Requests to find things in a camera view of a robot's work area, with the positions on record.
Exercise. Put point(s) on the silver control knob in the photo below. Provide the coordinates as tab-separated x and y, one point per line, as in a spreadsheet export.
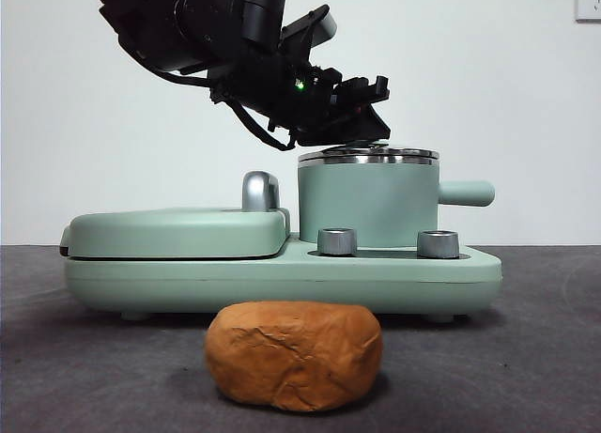
437	244
337	242

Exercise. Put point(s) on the brown potato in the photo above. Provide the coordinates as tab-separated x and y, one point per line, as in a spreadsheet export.
291	358

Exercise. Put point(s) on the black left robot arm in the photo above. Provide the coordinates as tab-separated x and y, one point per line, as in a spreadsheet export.
155	29

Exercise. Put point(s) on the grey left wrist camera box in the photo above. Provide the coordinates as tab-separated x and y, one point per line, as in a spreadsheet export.
319	26

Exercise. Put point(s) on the glass lid with green knob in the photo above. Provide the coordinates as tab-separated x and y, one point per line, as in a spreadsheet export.
413	152

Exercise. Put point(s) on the green breakfast machine base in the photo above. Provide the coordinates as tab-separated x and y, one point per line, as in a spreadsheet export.
282	282

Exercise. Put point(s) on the white wall socket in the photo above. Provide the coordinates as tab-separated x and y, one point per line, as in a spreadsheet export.
589	1

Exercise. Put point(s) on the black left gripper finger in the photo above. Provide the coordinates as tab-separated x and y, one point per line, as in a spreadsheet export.
349	130

